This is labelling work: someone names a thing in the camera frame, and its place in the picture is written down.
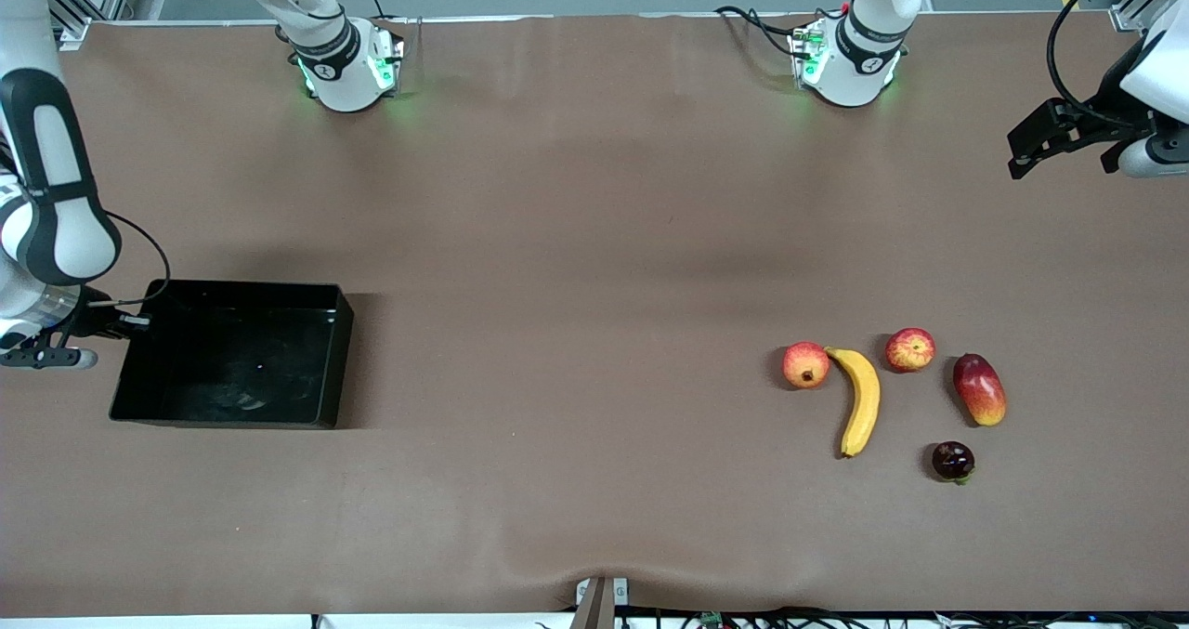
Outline black plastic box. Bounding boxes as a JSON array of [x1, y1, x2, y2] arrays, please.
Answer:
[[109, 280, 355, 429]]

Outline red yellow apple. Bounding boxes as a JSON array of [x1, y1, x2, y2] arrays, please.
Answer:
[[884, 327, 937, 374]]

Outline yellow banana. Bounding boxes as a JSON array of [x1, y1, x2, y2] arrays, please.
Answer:
[[824, 347, 882, 459]]

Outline red yellow mango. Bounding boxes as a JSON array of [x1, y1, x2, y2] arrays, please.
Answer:
[[952, 353, 1008, 427]]

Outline dark purple mangosteen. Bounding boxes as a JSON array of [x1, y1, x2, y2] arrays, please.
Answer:
[[932, 440, 976, 486]]

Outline red orange pomegranate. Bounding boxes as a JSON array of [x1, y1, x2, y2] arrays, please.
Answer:
[[781, 341, 831, 390]]

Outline brown table cover sheet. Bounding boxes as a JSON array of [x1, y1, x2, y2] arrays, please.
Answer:
[[0, 11, 1189, 616]]

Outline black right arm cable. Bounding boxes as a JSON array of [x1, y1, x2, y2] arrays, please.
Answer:
[[88, 209, 174, 312]]

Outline black base cables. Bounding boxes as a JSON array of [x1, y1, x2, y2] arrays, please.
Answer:
[[713, 5, 800, 59]]

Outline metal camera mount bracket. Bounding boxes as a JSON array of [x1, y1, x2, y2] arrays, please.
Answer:
[[574, 576, 630, 629]]

